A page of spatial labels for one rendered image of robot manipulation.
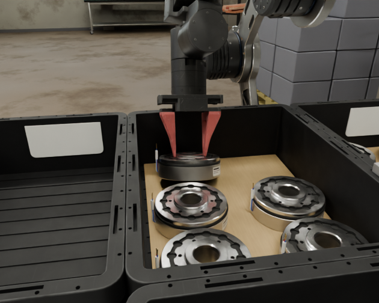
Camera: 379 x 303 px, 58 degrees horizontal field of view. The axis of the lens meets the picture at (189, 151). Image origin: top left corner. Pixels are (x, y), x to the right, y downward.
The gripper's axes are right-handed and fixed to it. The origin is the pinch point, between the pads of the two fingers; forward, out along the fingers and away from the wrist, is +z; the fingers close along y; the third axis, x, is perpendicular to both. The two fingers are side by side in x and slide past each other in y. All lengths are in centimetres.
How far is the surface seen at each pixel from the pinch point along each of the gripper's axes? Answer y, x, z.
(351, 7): 159, 207, -92
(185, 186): -1.4, -5.7, 4.7
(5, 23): -368, 934, -261
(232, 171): 8.2, 3.5, 4.2
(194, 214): -1.1, -12.7, 7.1
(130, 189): -9.0, -18.4, 2.2
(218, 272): -1.8, -30.7, 6.5
